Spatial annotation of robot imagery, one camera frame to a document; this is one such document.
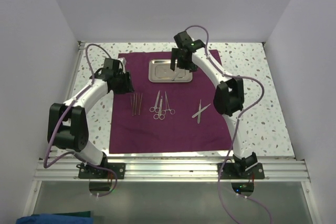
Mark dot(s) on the steel tweezers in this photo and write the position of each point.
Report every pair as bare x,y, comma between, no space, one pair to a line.
140,103
133,103
136,103

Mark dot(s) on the steel scissors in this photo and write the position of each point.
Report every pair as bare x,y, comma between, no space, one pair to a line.
158,112

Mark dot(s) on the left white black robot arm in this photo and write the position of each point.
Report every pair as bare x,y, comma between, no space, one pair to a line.
67,124

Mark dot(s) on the stainless steel instrument tray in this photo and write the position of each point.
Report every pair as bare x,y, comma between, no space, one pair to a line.
160,72

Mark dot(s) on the purple surgical cloth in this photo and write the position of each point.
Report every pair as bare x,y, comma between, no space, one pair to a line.
176,133

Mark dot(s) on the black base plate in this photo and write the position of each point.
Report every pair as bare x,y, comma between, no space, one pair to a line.
111,170
230,171

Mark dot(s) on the steel forceps with ring handles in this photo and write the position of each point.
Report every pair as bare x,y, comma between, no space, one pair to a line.
167,106

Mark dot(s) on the steel instrument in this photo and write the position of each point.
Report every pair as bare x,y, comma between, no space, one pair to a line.
202,109

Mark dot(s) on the aluminium front rail frame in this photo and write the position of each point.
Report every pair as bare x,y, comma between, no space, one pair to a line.
176,167

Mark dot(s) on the green cloth piece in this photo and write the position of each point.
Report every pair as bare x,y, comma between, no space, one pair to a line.
86,214

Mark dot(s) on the steel clamp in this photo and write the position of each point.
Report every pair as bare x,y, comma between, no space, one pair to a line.
153,108

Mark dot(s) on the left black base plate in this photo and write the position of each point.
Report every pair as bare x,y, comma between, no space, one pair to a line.
111,170

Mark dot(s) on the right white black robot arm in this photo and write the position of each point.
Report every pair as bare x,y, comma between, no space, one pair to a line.
228,98

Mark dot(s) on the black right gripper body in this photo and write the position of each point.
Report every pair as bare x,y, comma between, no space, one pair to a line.
186,63

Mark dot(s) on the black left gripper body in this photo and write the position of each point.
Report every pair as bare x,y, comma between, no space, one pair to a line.
123,83

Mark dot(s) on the aluminium left side rail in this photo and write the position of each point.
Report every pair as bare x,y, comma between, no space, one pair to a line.
66,71

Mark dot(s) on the blue cloth bundle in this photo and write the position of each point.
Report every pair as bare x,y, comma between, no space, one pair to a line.
54,219

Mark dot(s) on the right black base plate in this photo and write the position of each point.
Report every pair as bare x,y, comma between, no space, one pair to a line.
230,171

